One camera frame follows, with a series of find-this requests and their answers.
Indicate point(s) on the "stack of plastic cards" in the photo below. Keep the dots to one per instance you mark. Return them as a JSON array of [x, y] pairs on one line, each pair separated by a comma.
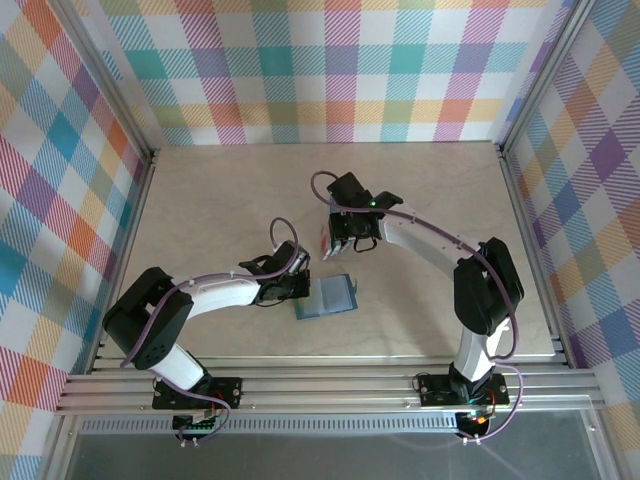
[[325, 244]]

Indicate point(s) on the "blue leather card holder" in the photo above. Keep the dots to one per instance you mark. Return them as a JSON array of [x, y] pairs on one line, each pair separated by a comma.
[[330, 297]]

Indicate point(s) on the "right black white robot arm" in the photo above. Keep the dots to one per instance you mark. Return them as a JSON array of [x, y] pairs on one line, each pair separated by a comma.
[[487, 290]]

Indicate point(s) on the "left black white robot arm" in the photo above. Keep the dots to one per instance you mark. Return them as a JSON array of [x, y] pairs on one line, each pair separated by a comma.
[[145, 320]]

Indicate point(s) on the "clear acrylic card stand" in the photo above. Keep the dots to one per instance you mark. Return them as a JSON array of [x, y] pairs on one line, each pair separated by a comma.
[[334, 258]]

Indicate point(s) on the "small circuit board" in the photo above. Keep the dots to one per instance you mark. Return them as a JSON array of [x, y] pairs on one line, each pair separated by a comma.
[[200, 427], [477, 420]]

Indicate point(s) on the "grey sheet panel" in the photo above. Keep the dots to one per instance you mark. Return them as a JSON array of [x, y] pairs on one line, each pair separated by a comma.
[[325, 460]]

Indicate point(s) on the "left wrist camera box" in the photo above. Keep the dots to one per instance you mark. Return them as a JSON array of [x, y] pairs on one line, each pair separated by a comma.
[[300, 260]]

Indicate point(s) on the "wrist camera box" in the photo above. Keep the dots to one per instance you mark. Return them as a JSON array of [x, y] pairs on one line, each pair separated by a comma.
[[347, 187], [300, 260]]

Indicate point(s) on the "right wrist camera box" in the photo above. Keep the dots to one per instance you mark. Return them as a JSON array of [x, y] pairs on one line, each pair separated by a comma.
[[347, 187]]

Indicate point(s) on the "aluminium cross rail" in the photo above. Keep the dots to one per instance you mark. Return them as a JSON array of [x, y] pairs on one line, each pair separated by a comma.
[[325, 387]]

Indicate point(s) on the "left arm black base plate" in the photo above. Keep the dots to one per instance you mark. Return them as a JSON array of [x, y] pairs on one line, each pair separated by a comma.
[[227, 390]]

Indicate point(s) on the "aluminium side rail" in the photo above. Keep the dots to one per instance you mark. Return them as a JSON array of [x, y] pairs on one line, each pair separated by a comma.
[[525, 220], [134, 220]]

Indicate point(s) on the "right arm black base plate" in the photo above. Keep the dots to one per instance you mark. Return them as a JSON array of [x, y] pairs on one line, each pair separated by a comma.
[[435, 395]]

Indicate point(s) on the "aluminium corner post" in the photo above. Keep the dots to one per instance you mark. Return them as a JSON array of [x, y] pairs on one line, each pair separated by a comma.
[[541, 75], [114, 85]]

